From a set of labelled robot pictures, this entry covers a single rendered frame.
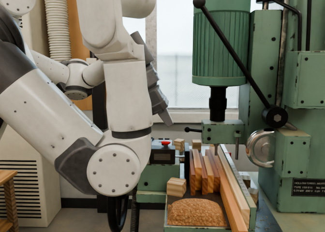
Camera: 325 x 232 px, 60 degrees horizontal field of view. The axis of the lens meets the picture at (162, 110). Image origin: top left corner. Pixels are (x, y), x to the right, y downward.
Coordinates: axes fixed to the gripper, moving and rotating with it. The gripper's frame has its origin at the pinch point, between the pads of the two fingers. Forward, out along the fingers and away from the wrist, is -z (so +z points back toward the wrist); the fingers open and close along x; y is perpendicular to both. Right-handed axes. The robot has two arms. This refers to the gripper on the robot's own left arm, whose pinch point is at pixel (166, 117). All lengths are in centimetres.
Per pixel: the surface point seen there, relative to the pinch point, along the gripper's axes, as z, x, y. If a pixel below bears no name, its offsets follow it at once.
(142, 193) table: -16.6, 5.1, -17.6
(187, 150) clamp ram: -12.6, 0.3, 0.6
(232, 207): -22.3, 24.0, 6.3
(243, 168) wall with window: -91, -136, 15
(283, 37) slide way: 3.6, -0.9, 41.5
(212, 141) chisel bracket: -15.6, -4.9, 8.5
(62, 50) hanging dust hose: 58, -116, -57
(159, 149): -7.3, 3.4, -6.2
